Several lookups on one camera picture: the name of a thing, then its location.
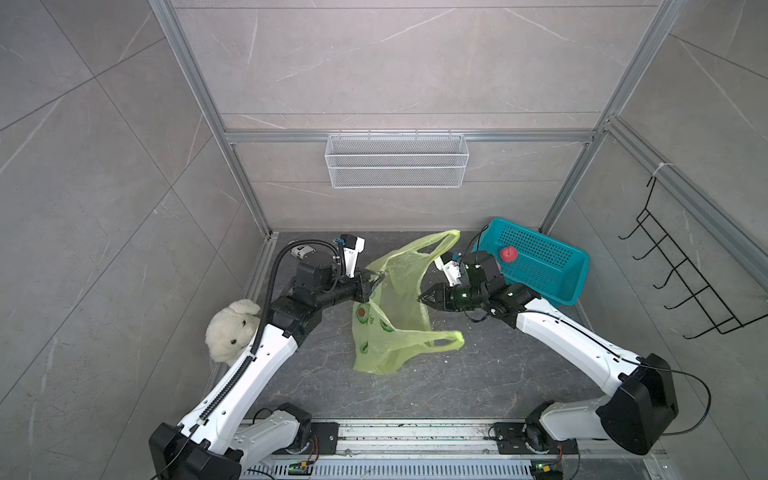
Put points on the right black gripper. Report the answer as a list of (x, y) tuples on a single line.
[(441, 296)]

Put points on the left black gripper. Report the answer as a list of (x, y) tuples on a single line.
[(360, 288)]

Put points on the yellow-green plastic bag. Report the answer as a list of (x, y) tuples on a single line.
[(393, 326)]

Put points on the red peach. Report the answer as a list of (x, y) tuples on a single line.
[(509, 254)]

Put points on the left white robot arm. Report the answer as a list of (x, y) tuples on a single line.
[(210, 442)]

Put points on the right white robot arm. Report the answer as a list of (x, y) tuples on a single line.
[(638, 401)]

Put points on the small flag-patterned toy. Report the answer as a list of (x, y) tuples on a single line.
[(302, 251)]

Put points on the teal plastic basket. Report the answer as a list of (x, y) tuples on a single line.
[(552, 268)]

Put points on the white plush dog toy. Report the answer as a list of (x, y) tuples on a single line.
[(231, 330)]

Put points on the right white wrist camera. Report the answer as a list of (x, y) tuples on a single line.
[(449, 264)]

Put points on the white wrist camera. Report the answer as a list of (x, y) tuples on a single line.
[(449, 264), (351, 247)]

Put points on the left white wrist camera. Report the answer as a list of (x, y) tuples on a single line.
[(351, 247)]

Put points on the white wire mesh basket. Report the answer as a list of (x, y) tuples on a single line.
[(396, 160)]

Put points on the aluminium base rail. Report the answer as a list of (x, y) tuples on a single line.
[(447, 449)]

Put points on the black wire hook rack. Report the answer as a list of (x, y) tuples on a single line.
[(697, 289)]

